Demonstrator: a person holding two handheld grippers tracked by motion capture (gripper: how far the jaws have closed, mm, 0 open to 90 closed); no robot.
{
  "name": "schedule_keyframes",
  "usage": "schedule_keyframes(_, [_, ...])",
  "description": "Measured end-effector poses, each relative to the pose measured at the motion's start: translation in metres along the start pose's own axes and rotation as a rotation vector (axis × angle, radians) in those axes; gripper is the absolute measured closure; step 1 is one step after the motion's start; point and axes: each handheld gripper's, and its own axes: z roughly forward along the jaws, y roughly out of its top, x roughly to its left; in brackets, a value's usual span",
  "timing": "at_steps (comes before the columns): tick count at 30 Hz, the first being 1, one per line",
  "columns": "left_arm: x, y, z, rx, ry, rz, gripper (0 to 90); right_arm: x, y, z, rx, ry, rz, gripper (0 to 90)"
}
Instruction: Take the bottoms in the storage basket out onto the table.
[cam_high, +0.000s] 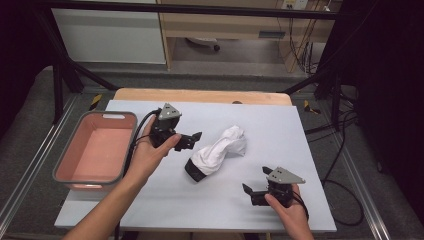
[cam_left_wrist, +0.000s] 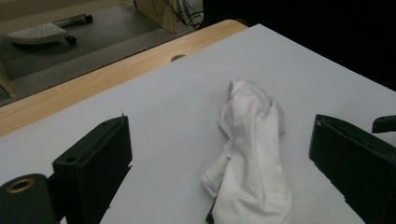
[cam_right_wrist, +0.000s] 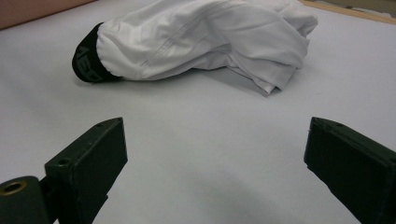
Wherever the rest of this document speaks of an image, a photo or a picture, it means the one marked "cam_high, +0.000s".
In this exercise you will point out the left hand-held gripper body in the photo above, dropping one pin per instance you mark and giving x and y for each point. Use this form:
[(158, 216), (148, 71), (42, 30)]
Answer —
[(165, 126)]

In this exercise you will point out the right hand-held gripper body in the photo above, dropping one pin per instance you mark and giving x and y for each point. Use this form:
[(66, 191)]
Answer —
[(283, 176)]

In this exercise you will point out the white garment with black collar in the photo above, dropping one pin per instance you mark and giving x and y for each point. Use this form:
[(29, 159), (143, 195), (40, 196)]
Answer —
[(216, 151)]

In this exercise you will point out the pink basket with grey rim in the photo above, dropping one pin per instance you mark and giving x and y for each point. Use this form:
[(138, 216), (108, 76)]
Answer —
[(100, 150)]

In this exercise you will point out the person's left hand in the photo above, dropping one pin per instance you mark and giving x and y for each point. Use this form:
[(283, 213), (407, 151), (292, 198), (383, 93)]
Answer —
[(145, 160)]

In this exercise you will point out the person's right hand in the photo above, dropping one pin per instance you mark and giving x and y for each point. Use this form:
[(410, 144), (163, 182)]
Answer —
[(295, 215)]

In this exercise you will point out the yellow and black tape piece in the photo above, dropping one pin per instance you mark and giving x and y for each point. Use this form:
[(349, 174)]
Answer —
[(95, 101), (310, 107)]

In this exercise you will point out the office chair base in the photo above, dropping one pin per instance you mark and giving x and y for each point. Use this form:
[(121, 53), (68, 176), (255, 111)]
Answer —
[(205, 41)]

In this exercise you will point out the white cabinet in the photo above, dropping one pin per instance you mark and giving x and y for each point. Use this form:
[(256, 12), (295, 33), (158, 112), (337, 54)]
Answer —
[(106, 36)]

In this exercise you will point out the light wooden desk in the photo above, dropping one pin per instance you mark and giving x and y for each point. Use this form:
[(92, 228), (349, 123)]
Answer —
[(216, 28)]

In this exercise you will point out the white power strip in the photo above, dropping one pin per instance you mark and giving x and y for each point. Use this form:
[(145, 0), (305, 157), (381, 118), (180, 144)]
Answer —
[(295, 4)]

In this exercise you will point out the aluminium floor rail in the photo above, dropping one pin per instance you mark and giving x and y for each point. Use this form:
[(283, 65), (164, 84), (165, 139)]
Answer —
[(363, 196), (30, 166)]

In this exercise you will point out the black metal frame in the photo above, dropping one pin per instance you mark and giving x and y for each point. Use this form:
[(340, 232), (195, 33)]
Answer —
[(186, 10)]

